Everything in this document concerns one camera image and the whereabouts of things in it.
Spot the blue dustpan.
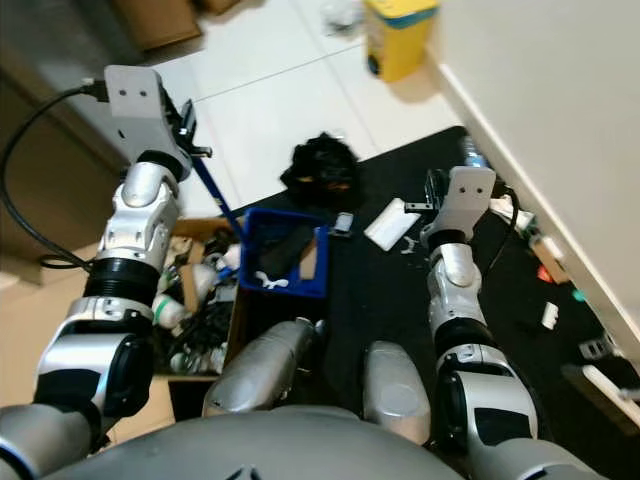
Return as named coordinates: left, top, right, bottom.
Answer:
left=193, top=160, right=332, bottom=300

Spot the black floor mat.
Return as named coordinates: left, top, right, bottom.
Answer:
left=170, top=122, right=640, bottom=480

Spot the clear plastic water bottle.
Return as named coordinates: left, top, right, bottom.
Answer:
left=460, top=134, right=486, bottom=169

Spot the white plastic hook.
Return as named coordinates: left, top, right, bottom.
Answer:
left=255, top=274, right=291, bottom=292
left=398, top=236, right=426, bottom=259

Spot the white rectangular card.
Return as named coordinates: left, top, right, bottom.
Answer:
left=363, top=197, right=421, bottom=251

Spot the white baseboard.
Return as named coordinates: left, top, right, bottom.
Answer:
left=430, top=58, right=640, bottom=346

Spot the small white tag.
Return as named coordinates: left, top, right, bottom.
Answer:
left=334, top=211, right=355, bottom=241

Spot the brown cardboard box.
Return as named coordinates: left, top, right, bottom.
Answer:
left=110, top=0, right=203, bottom=53

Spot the black crumpled plastic bag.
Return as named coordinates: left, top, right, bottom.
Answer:
left=280, top=132, right=361, bottom=199

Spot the brown cardboard piece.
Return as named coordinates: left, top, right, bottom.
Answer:
left=530, top=235, right=566, bottom=263

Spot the small wooden block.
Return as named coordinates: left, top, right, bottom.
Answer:
left=300, top=245, right=321, bottom=281

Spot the yellow pedal bin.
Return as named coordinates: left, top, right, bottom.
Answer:
left=363, top=0, right=442, bottom=84

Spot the dark wooden cabinet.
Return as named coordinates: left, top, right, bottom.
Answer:
left=0, top=0, right=121, bottom=271

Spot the black plastic piece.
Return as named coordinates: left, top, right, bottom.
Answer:
left=260, top=225, right=318, bottom=278

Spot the white plastic bottle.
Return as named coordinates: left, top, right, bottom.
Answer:
left=153, top=298, right=191, bottom=333

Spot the silver right robot leg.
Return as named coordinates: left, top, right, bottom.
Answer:
left=363, top=340, right=436, bottom=443

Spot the silver robot leg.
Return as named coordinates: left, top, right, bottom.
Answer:
left=363, top=340, right=436, bottom=443
left=203, top=318, right=316, bottom=419

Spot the clear crumpled plastic bag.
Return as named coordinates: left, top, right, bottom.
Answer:
left=320, top=0, right=366, bottom=31

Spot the cardboard box of rubbish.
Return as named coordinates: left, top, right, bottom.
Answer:
left=157, top=215, right=253, bottom=383

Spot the grey plastic clip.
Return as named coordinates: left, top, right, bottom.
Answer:
left=578, top=335, right=619, bottom=366

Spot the silver left robot leg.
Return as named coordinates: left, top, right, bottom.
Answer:
left=203, top=318, right=316, bottom=419

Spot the grey robot torso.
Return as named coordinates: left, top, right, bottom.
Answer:
left=50, top=405, right=601, bottom=480

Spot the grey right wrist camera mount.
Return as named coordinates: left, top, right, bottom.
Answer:
left=422, top=165, right=498, bottom=246

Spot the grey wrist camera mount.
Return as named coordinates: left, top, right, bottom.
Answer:
left=103, top=65, right=191, bottom=166
left=422, top=165, right=498, bottom=246

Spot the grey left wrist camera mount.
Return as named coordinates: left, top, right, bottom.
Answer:
left=103, top=65, right=191, bottom=166

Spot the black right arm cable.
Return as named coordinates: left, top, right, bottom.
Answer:
left=485, top=180, right=521, bottom=271

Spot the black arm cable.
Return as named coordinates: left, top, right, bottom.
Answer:
left=485, top=180, right=521, bottom=271
left=2, top=82, right=111, bottom=271

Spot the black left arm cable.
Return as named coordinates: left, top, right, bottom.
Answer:
left=2, top=82, right=111, bottom=271

